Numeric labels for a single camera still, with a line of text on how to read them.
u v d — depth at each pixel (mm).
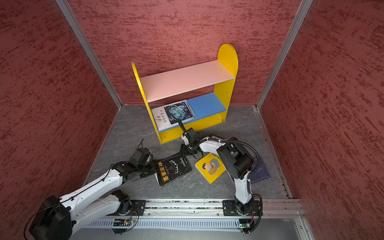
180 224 775
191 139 757
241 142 484
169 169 852
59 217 391
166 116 947
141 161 663
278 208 760
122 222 716
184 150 831
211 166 874
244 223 708
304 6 710
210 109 1016
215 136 988
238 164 506
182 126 848
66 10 716
